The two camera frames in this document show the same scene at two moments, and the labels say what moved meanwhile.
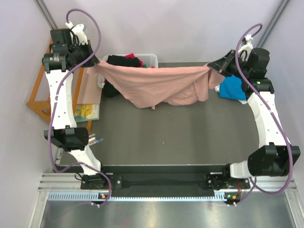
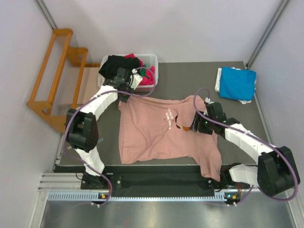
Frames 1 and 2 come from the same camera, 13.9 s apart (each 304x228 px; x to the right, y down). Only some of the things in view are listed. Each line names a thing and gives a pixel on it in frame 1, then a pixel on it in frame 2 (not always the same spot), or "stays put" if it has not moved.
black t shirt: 117,60 stays put
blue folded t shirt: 231,87 stays put
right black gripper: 220,65 -> 194,126
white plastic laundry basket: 148,60 stays put
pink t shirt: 145,87 -> 158,128
